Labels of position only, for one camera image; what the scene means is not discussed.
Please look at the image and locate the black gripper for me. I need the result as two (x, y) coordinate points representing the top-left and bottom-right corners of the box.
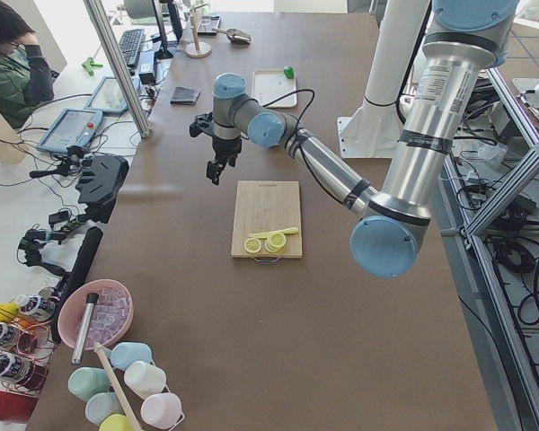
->
(190, 112), (242, 185)

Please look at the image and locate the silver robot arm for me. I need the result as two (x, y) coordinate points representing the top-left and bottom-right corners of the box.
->
(190, 1), (517, 277)

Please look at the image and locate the pink bowl with ice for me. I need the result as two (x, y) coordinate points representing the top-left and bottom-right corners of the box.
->
(57, 279), (134, 350)

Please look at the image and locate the bamboo cutting board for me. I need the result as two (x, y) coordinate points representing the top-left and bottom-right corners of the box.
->
(231, 180), (303, 259)

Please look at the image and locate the grey folded cloth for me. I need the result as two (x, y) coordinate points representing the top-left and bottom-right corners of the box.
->
(170, 86), (201, 105)

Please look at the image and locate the lower lemon slice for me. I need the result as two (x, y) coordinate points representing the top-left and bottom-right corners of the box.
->
(243, 237), (262, 254)

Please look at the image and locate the lemon slice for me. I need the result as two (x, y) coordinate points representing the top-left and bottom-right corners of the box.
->
(264, 233), (287, 252)
(243, 237), (262, 254)

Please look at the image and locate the upper lemon slice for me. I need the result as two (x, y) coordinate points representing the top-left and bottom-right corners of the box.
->
(264, 233), (287, 252)

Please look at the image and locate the cream rabbit tray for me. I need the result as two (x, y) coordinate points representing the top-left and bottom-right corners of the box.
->
(251, 69), (297, 109)

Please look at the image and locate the wooden mug tree stand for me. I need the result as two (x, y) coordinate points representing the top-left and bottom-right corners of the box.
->
(183, 1), (212, 58)

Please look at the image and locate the green lime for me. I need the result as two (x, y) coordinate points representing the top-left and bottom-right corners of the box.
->
(283, 66), (296, 79)

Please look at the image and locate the black monitor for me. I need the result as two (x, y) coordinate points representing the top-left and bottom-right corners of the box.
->
(151, 0), (183, 59)

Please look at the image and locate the upper teach pendant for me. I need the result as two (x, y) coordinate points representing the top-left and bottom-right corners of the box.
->
(84, 76), (128, 116)

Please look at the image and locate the teach pendant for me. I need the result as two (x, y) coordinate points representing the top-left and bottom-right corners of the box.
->
(37, 109), (103, 154)
(84, 76), (128, 116)

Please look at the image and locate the metal scoop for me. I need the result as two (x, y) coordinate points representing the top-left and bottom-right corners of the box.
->
(214, 28), (252, 45)

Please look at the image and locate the lower teach pendant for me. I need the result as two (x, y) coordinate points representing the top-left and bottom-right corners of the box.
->
(37, 109), (103, 154)

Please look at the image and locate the black keyboard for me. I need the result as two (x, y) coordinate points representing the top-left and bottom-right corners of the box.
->
(119, 29), (145, 68)

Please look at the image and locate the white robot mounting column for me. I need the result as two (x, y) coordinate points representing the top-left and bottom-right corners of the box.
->
(338, 0), (431, 158)

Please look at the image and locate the wooden cup rack pole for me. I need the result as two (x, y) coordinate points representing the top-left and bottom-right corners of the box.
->
(93, 343), (142, 431)

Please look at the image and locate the seated person green jacket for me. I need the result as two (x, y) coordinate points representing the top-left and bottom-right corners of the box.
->
(0, 1), (55, 129)

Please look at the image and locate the white cup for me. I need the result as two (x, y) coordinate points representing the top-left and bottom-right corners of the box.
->
(124, 361), (166, 400)

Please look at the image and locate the pink cup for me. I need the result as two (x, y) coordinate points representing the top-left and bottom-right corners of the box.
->
(141, 392), (183, 429)

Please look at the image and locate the mint green cup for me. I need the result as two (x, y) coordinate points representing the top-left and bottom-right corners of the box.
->
(67, 367), (110, 401)

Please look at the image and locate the grey blue cup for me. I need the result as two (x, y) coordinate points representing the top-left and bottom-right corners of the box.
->
(84, 391), (123, 426)

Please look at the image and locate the yellow cup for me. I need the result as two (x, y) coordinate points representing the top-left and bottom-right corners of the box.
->
(99, 414), (133, 431)

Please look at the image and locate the aluminium frame post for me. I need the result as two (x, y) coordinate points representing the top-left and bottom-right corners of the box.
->
(84, 0), (152, 138)

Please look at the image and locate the black robot camera mount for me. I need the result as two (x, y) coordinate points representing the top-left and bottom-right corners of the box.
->
(75, 154), (129, 223)

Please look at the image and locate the copper wire bottle rack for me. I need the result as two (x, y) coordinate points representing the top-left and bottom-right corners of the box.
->
(0, 302), (57, 398)

